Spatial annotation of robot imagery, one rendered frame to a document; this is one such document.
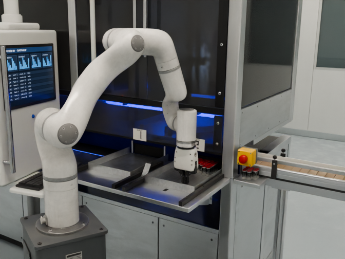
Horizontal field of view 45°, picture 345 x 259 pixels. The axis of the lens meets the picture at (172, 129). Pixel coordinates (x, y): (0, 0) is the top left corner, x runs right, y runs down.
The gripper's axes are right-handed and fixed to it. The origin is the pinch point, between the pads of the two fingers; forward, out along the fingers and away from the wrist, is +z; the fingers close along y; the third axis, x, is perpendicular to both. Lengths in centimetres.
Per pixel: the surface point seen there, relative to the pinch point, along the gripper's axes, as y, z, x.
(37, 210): 102, 41, -4
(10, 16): 95, -69, 10
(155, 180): 13.8, 2.0, 2.4
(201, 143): 4.5, -10.5, -23.5
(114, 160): 52, 4, -15
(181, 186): 0.2, 2.0, 2.4
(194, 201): -9.7, 4.4, 9.1
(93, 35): 65, -60, -17
